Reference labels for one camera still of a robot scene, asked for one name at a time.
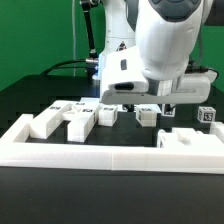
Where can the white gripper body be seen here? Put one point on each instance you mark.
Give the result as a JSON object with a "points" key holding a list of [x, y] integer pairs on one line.
{"points": [[123, 82]]}

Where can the white chair seat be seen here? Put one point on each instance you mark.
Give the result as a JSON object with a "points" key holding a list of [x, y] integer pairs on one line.
{"points": [[187, 137]]}

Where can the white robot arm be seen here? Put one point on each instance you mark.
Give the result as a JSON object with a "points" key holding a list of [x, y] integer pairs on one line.
{"points": [[147, 48]]}

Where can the white chair back part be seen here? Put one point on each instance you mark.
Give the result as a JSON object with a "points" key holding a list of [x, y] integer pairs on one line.
{"points": [[82, 117]]}

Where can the white long chair part left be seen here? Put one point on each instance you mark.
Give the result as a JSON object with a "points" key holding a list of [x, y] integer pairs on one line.
{"points": [[43, 125]]}

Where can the white tag base sheet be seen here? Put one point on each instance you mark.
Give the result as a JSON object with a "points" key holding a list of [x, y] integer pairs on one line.
{"points": [[121, 108]]}

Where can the white U-shaped fence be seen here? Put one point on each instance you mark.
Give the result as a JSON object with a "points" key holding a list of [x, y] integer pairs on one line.
{"points": [[16, 151]]}

